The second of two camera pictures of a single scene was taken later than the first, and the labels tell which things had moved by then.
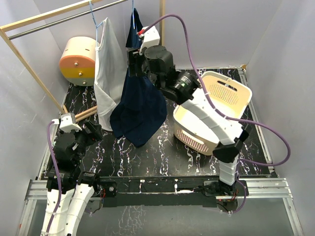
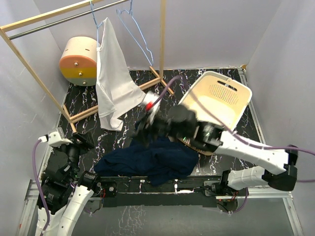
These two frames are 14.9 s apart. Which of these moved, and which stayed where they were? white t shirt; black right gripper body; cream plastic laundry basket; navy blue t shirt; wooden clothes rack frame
Moved: black right gripper body; navy blue t shirt
Stayed: cream plastic laundry basket; white t shirt; wooden clothes rack frame
